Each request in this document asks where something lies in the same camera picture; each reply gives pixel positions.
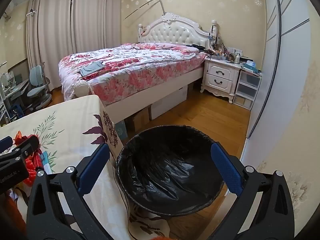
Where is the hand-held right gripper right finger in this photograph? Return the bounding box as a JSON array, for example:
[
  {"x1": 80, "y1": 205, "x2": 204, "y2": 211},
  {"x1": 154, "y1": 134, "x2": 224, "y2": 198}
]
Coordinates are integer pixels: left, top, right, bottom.
[{"x1": 210, "y1": 142, "x2": 295, "y2": 240}]

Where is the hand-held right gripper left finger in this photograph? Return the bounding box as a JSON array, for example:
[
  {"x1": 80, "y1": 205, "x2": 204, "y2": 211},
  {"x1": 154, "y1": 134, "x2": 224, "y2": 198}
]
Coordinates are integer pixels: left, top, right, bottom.
[{"x1": 26, "y1": 143, "x2": 130, "y2": 240}]

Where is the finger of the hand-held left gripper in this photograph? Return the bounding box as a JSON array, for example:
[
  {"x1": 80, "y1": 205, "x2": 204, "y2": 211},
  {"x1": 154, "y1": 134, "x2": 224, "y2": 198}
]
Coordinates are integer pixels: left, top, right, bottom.
[
  {"x1": 0, "y1": 136, "x2": 13, "y2": 155},
  {"x1": 10, "y1": 135, "x2": 40, "y2": 161}
]

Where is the trash bin with black bag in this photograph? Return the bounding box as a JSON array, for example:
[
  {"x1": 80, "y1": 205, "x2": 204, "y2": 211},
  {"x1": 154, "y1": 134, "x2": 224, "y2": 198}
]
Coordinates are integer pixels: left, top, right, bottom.
[{"x1": 116, "y1": 124, "x2": 225, "y2": 217}]

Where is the green patterned box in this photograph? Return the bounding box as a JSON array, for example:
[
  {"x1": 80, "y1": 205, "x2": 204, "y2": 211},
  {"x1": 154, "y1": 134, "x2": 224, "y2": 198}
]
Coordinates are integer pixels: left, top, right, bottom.
[{"x1": 114, "y1": 120, "x2": 128, "y2": 140}]

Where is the floral tablecloth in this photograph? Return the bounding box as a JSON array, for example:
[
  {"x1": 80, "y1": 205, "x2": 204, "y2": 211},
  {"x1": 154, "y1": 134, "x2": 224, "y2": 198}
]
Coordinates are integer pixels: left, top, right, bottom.
[{"x1": 0, "y1": 95, "x2": 175, "y2": 240}]

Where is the grey study desk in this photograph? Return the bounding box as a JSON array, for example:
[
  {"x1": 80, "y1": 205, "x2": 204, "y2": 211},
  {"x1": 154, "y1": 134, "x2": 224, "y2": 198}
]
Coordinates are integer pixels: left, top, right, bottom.
[{"x1": 0, "y1": 72, "x2": 31, "y2": 125}]

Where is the brown cardboard box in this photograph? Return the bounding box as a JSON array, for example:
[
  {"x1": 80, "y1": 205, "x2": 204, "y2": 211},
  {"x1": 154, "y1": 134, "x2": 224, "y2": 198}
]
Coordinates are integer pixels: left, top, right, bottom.
[{"x1": 125, "y1": 106, "x2": 152, "y2": 132}]

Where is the grey desk chair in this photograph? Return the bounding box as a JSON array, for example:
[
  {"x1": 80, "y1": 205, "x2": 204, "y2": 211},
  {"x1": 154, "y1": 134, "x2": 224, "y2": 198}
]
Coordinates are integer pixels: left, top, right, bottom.
[{"x1": 26, "y1": 64, "x2": 53, "y2": 110}]

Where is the clear plastic drawer unit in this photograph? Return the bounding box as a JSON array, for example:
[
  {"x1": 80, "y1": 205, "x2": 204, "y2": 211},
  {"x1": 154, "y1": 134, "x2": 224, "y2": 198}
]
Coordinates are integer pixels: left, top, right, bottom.
[{"x1": 232, "y1": 69, "x2": 262, "y2": 110}]

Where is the white cardboard box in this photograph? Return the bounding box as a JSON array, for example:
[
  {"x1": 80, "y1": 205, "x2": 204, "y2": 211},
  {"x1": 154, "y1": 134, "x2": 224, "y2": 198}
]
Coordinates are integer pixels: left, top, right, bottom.
[{"x1": 150, "y1": 86, "x2": 188, "y2": 120}]

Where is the white nightstand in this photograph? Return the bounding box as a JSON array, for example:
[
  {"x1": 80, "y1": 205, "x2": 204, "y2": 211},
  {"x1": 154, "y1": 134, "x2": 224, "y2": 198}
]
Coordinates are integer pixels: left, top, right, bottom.
[{"x1": 200, "y1": 57, "x2": 242, "y2": 103}]

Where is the grey folded cloth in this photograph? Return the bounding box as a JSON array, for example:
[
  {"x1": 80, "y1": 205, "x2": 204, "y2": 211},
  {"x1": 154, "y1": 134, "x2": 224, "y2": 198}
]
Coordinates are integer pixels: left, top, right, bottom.
[{"x1": 79, "y1": 61, "x2": 105, "y2": 77}]

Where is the teal tissue box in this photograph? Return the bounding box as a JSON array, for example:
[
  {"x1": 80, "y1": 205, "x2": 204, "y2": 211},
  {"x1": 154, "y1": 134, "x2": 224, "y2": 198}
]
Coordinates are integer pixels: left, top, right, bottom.
[{"x1": 241, "y1": 60, "x2": 262, "y2": 76}]

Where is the beige curtain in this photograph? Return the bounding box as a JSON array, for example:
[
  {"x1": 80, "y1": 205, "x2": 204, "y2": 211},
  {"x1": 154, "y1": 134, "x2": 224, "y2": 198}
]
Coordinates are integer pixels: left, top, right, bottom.
[
  {"x1": 26, "y1": 0, "x2": 74, "y2": 90},
  {"x1": 71, "y1": 0, "x2": 123, "y2": 54}
]

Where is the white sliding wardrobe door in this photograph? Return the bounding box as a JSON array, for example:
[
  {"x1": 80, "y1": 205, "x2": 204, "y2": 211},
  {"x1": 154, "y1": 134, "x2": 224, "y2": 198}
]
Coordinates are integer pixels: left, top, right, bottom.
[{"x1": 240, "y1": 0, "x2": 318, "y2": 160}]

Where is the pink floral bed blanket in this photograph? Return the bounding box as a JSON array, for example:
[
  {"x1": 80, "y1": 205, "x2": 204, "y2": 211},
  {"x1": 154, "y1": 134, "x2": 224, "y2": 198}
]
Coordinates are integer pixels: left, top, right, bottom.
[{"x1": 58, "y1": 42, "x2": 208, "y2": 107}]

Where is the clutter of small bottles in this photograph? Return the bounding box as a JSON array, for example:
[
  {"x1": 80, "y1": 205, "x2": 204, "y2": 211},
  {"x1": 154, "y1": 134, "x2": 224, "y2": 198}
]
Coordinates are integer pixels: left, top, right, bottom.
[{"x1": 205, "y1": 39, "x2": 250, "y2": 64}]

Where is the bed with floral quilt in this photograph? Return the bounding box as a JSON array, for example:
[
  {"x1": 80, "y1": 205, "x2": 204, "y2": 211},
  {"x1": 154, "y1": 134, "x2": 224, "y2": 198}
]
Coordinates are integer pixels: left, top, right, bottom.
[{"x1": 74, "y1": 12, "x2": 218, "y2": 132}]

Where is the thin long pole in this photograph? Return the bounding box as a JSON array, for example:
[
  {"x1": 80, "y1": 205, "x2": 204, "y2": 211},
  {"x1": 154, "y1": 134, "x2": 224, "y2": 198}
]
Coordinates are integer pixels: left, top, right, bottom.
[{"x1": 124, "y1": 0, "x2": 167, "y2": 20}]

